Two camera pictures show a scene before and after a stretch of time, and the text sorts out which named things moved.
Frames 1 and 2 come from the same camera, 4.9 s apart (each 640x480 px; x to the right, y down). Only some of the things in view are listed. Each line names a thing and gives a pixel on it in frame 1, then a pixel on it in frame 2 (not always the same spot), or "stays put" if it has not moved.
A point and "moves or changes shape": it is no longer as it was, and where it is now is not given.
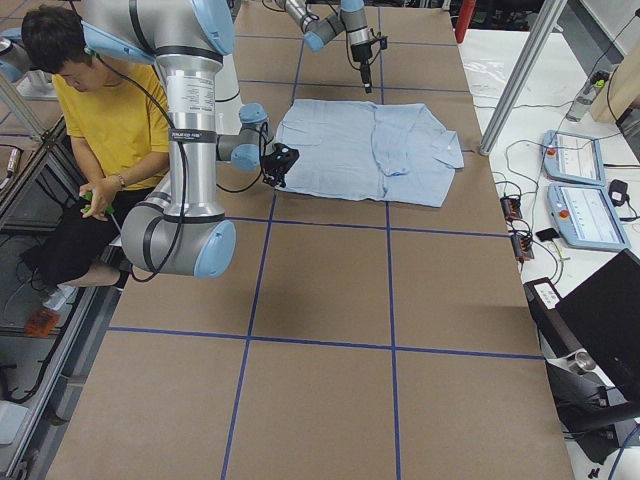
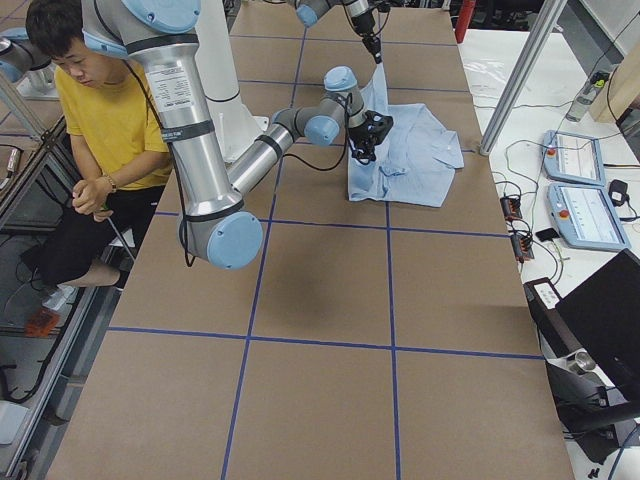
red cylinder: x=463 y=20 stays put
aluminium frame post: x=548 y=14 stays put
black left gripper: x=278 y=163 → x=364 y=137
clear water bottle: x=584 y=99 stays put
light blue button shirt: x=370 y=150 moves or changes shape
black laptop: x=604 y=316 stays put
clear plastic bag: x=486 y=77 stays put
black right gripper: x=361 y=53 → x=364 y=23
